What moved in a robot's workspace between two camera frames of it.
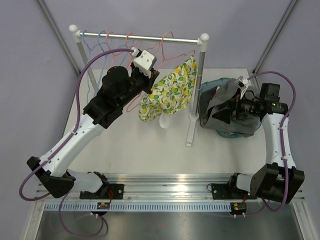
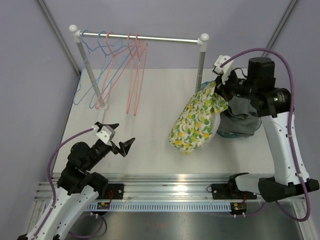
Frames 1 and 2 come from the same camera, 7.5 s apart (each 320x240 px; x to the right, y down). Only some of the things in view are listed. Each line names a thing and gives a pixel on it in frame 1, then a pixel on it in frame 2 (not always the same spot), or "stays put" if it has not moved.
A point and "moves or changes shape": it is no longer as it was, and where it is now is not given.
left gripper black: (149, 82) → (124, 147)
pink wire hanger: (161, 62) moves or changes shape
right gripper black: (224, 115) → (222, 89)
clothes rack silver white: (202, 40) stays put
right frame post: (274, 36) stays put
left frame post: (45, 10) stays put
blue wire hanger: (90, 55) → (90, 51)
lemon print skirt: (174, 93) → (194, 125)
